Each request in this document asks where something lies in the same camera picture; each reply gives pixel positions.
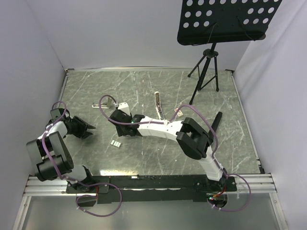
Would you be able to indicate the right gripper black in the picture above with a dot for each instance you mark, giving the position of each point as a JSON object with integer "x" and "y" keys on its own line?
{"x": 120, "y": 132}

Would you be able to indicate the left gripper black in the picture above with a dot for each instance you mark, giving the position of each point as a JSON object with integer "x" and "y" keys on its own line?
{"x": 82, "y": 133}

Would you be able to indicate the stapler top part white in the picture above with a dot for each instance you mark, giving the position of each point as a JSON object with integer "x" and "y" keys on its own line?
{"x": 103, "y": 105}

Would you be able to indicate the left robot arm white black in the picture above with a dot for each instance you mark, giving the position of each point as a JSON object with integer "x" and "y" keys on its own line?
{"x": 50, "y": 156}

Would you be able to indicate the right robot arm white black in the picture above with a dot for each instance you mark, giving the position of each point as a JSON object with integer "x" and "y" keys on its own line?
{"x": 195, "y": 142}

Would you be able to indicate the grey staple strips pile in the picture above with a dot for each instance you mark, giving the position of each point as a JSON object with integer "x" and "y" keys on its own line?
{"x": 115, "y": 143}

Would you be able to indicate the staple box cardboard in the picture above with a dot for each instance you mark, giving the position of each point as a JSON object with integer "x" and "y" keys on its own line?
{"x": 178, "y": 112}

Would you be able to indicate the black music stand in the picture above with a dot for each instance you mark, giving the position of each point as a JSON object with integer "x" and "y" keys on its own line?
{"x": 222, "y": 21}

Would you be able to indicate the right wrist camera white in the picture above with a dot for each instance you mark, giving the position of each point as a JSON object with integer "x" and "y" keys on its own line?
{"x": 122, "y": 109}

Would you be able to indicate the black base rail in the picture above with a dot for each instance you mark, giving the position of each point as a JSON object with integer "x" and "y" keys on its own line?
{"x": 156, "y": 188}

